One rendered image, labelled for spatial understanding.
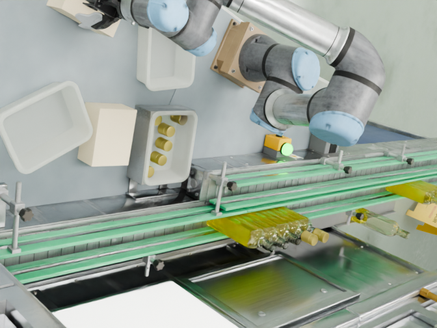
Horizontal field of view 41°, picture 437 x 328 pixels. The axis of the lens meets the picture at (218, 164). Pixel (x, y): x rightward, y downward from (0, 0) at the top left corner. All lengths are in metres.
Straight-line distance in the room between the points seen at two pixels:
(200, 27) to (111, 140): 0.47
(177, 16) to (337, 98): 0.40
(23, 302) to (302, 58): 1.12
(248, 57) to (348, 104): 0.57
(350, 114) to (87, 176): 0.78
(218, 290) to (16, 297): 0.92
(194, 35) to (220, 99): 0.68
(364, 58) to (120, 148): 0.71
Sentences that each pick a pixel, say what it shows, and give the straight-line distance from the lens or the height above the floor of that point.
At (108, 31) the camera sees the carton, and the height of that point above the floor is 0.84.
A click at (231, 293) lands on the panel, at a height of 1.13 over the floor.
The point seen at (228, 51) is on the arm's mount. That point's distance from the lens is 1.87.
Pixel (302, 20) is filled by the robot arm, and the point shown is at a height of 1.28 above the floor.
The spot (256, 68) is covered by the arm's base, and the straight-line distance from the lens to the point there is 1.82.
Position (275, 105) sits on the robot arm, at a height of 1.07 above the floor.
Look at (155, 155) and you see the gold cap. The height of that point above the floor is 0.79.
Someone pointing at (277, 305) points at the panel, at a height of 1.24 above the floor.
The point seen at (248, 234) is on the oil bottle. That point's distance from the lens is 1.76.
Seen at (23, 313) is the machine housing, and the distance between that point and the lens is 0.85.
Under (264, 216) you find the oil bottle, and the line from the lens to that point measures 1.89.
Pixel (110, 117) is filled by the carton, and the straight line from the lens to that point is 1.60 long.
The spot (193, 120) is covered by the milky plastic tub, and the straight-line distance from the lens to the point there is 1.77.
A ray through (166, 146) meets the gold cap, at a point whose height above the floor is 0.81.
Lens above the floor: 2.12
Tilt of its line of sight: 42 degrees down
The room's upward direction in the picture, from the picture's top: 114 degrees clockwise
